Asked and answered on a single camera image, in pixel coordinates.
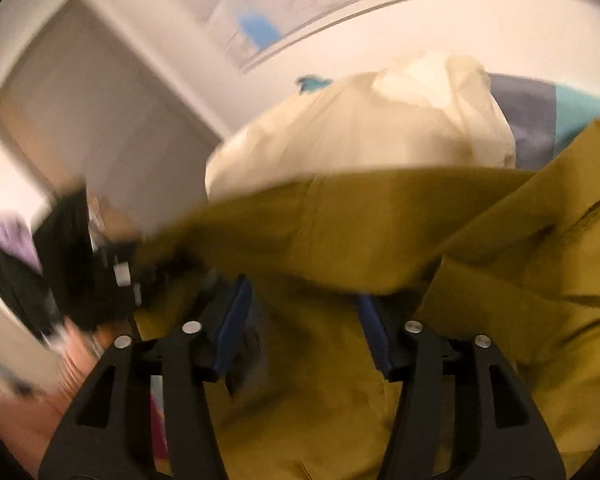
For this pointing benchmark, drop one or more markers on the cream garment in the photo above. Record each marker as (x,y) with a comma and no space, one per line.
(360,130)

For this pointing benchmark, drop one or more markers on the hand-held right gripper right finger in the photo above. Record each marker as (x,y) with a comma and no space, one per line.
(375,340)

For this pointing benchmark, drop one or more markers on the patterned teal grey bed sheet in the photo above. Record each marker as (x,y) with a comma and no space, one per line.
(535,120)

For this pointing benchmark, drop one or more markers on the purple cloth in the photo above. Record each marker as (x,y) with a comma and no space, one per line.
(10,240)

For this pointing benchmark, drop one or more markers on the person's left forearm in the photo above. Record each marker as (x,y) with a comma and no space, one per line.
(15,425)

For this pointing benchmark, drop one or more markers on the olive green jacket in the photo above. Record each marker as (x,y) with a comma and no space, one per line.
(360,230)

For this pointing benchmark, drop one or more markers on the person's left hand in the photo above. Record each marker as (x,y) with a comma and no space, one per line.
(92,355)

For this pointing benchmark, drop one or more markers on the grey door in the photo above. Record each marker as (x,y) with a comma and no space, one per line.
(95,110)

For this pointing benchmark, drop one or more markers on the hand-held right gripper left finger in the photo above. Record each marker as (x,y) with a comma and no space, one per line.
(232,330)

